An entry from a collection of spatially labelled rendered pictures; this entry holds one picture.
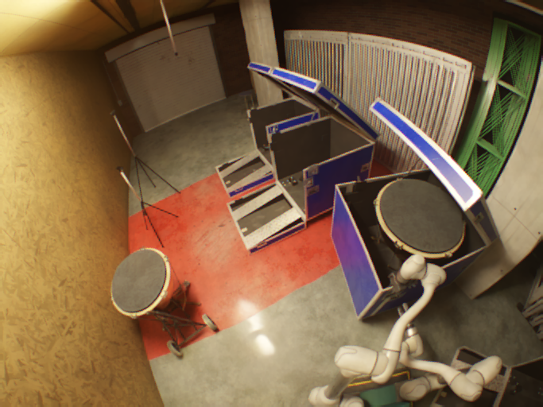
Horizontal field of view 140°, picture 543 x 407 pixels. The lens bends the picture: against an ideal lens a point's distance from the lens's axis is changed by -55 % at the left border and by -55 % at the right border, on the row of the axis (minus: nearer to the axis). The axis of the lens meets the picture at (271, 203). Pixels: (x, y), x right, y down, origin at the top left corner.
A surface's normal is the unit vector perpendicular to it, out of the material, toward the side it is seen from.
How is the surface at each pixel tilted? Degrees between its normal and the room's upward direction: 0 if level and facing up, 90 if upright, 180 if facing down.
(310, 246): 0
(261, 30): 90
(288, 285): 0
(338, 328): 0
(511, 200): 90
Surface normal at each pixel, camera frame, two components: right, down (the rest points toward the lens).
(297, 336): -0.14, -0.68
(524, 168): -0.87, 0.44
